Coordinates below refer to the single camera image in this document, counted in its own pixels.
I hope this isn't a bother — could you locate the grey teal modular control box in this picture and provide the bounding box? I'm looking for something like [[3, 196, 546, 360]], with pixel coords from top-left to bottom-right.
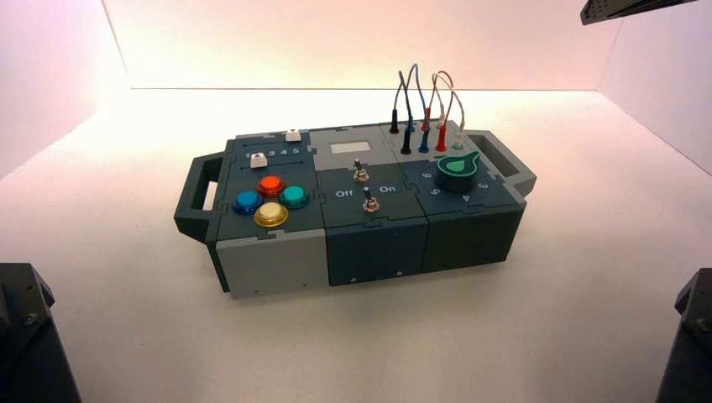
[[173, 119, 538, 301]]

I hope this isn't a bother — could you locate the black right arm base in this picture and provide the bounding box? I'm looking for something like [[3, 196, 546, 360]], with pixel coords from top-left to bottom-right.
[[656, 268, 712, 403]]

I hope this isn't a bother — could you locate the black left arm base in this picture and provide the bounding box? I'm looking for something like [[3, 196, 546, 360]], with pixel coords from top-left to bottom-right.
[[0, 263, 83, 403]]

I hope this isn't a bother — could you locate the teal round push button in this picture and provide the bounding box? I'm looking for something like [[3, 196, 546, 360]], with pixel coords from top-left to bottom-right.
[[278, 185, 311, 210]]

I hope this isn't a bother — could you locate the yellow round push button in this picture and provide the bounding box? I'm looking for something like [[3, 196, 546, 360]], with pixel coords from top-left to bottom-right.
[[254, 201, 290, 228]]

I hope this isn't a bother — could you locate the orange round push button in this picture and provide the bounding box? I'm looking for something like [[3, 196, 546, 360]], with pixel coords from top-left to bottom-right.
[[256, 175, 285, 199]]

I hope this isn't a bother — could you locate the green rotary knob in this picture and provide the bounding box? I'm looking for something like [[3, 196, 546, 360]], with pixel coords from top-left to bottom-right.
[[434, 149, 483, 194]]

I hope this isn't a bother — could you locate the blue round push button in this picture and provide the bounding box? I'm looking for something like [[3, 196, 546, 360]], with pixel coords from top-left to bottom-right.
[[232, 191, 264, 217]]

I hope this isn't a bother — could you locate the black jumper cable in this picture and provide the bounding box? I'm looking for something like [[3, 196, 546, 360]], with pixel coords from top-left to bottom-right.
[[388, 69, 413, 155]]

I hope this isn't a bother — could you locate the red jumper cable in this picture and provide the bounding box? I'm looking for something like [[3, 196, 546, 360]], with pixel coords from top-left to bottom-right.
[[421, 71, 449, 153]]

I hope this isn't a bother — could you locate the white jumper cable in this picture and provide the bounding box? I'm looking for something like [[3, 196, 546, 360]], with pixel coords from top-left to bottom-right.
[[436, 71, 467, 147]]

